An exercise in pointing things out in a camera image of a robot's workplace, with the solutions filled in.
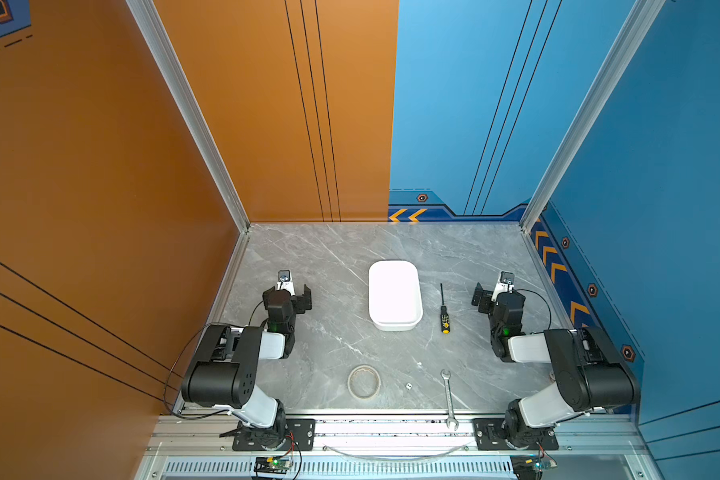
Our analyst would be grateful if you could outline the black yellow screwdriver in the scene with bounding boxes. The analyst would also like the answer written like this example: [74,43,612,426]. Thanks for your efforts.
[440,284,451,334]

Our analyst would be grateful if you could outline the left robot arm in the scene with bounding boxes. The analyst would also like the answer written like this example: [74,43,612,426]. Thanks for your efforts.
[181,287,312,451]

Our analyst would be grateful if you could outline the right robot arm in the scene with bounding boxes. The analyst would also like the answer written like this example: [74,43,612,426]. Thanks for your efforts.
[472,281,640,450]

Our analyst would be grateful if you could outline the white plastic bin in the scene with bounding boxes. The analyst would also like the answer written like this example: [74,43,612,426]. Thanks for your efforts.
[368,260,423,332]

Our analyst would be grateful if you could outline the silver wrench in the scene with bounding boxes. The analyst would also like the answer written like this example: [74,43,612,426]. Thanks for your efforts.
[440,369,459,431]

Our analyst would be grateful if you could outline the clear tape roll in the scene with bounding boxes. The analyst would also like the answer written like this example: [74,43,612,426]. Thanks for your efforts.
[347,365,381,401]

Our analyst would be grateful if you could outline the left green circuit board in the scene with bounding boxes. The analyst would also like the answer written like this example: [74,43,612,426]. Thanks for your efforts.
[253,457,294,478]

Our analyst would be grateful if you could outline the green circuit board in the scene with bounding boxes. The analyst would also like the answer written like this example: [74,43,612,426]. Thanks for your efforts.
[253,457,294,478]
[511,457,543,480]

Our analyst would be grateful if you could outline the right green circuit board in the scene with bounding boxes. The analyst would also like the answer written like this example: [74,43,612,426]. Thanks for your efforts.
[511,457,543,480]

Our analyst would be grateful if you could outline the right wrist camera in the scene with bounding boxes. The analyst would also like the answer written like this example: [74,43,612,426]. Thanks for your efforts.
[491,271,515,302]

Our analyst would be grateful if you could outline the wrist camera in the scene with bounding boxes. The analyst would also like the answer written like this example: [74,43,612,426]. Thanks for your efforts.
[276,270,296,296]
[491,271,515,302]

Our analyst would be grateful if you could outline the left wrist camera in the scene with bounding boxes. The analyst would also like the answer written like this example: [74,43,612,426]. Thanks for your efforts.
[276,270,296,296]

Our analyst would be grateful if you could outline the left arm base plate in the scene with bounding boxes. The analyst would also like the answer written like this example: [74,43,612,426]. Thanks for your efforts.
[232,417,316,452]

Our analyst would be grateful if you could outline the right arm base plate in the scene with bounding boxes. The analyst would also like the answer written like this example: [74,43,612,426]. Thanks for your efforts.
[472,418,559,451]

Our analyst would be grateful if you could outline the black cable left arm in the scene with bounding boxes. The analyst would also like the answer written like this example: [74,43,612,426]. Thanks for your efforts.
[163,326,232,420]

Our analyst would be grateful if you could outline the clear cable on rail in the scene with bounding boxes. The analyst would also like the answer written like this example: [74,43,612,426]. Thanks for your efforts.
[322,442,472,463]

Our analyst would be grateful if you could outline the aluminium front rail frame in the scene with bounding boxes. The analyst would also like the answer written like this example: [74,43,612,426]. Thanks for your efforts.
[135,410,662,479]

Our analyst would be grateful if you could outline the right aluminium corner post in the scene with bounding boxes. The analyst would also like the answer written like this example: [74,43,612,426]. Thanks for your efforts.
[519,0,665,234]

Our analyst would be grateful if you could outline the aluminium corner post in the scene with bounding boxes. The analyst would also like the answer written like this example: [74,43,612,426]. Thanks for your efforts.
[519,0,665,234]
[126,0,251,235]

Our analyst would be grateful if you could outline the left aluminium corner post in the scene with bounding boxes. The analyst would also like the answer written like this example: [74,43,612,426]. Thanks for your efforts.
[126,0,251,235]

